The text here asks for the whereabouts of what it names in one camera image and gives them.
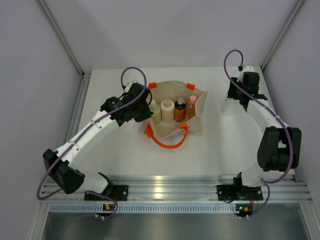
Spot white square bottle black cap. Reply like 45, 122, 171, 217
221, 94, 237, 116

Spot beige canvas bag orange handles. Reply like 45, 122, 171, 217
140, 80, 208, 149

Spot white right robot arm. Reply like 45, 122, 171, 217
226, 71, 302, 199

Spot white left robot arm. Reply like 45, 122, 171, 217
43, 81, 152, 200

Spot green pump lotion bottle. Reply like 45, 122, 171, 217
149, 100, 162, 125

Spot cream cylindrical bottle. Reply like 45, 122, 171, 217
160, 98, 175, 124

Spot orange bottle blue spray top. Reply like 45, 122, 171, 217
174, 97, 186, 122

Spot amber bottle pink cap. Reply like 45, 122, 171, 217
186, 95, 197, 120

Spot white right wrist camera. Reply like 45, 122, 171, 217
237, 65, 255, 82

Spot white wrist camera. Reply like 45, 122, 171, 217
237, 65, 255, 82
123, 79, 138, 92

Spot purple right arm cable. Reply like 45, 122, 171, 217
223, 49, 294, 220

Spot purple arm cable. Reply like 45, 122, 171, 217
36, 66, 148, 220
223, 49, 294, 220

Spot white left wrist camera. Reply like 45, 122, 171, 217
123, 79, 138, 92

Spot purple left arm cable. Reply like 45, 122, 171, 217
36, 66, 148, 220

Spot aluminium rail base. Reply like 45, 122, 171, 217
39, 174, 313, 204

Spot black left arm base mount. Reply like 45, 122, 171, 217
84, 184, 129, 202

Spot right aluminium frame post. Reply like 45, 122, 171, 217
260, 0, 307, 72

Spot aluminium frame post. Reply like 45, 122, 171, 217
260, 0, 307, 72
35, 0, 84, 77

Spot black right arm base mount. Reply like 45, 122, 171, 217
216, 184, 264, 203

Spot slotted grey cable duct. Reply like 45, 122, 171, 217
49, 203, 251, 214

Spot left aluminium frame post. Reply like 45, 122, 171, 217
35, 0, 84, 77

